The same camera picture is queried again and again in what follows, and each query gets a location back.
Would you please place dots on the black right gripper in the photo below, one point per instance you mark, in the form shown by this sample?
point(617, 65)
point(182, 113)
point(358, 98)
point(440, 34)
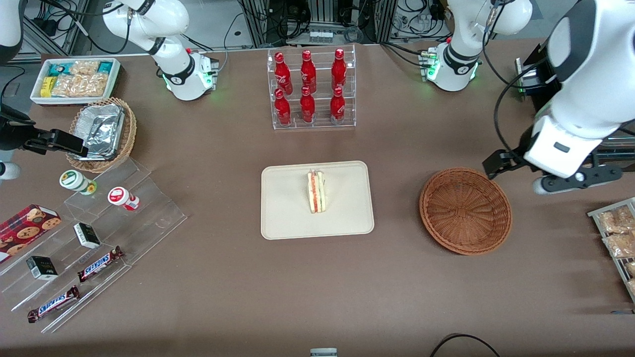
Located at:
point(11, 137)

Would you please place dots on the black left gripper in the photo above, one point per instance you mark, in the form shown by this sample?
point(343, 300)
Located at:
point(519, 147)

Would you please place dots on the triangular sandwich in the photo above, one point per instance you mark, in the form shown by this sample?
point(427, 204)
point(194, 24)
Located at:
point(316, 193)

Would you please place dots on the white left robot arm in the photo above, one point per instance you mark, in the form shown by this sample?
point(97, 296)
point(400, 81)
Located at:
point(580, 99)

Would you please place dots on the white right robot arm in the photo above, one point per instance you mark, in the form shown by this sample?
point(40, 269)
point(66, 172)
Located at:
point(183, 74)

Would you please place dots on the aluminium foil tray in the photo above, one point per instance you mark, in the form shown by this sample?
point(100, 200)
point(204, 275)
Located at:
point(101, 129)

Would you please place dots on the light tan wicker basket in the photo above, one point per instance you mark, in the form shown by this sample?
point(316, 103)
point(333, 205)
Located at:
point(126, 144)

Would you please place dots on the brown round wicker basket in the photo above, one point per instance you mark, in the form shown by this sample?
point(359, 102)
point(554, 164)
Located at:
point(446, 228)

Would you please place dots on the tray of packaged pastries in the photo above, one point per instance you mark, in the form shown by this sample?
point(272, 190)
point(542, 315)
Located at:
point(616, 267)

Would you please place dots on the beige plastic tray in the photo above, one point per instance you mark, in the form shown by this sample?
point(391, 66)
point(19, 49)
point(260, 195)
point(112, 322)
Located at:
point(287, 218)

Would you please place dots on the green-lid yogurt bottle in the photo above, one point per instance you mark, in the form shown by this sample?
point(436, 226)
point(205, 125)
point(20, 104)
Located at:
point(72, 179)

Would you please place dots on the white plastic bin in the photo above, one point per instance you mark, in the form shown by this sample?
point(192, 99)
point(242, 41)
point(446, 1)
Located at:
point(59, 101)

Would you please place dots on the yellow snack packet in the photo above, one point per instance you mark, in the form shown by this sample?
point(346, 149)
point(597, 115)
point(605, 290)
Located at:
point(47, 87)

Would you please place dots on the clear cracker bag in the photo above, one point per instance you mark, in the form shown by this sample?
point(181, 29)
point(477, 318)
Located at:
point(84, 68)
point(79, 86)

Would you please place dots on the black food warmer machine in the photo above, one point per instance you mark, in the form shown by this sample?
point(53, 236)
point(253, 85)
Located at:
point(536, 101)

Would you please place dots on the teal snack packet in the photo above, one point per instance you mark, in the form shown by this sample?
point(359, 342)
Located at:
point(105, 67)
point(59, 69)

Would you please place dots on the red-lid yogurt bottle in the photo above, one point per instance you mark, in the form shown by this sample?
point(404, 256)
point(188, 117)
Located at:
point(119, 196)

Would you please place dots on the red cookie box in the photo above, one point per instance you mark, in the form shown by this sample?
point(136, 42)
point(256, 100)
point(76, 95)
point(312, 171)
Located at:
point(25, 230)

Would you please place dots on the small black box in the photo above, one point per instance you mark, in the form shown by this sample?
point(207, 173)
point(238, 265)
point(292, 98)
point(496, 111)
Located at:
point(87, 235)
point(42, 267)

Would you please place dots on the clear acrylic step display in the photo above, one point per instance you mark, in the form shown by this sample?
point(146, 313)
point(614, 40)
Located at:
point(149, 218)

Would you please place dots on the snickers bar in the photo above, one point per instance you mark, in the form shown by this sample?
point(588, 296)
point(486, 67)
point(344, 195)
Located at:
point(53, 304)
point(99, 264)

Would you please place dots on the clear snack bag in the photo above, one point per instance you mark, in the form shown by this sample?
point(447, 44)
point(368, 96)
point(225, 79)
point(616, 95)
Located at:
point(620, 245)
point(615, 220)

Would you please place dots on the red cola bottle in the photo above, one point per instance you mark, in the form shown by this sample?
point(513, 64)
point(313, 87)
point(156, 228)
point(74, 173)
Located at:
point(283, 109)
point(339, 69)
point(307, 106)
point(308, 72)
point(338, 106)
point(283, 72)

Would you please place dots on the clear acrylic bottle rack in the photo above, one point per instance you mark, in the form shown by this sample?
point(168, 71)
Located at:
point(320, 121)

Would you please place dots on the white power strip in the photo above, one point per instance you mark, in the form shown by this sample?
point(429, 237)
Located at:
point(321, 36)

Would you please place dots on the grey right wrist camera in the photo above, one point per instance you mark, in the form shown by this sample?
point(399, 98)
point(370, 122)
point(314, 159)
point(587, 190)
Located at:
point(9, 171)

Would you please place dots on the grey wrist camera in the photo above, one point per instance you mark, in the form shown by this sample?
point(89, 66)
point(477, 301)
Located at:
point(585, 181)
point(9, 171)

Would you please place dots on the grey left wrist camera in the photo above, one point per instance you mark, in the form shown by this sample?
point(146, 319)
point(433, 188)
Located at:
point(585, 181)

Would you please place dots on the aluminium frame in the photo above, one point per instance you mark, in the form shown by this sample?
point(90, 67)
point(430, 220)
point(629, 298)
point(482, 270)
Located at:
point(258, 25)

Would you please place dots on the grey metal bracket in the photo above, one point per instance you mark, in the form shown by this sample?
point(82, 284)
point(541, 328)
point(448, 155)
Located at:
point(323, 353)

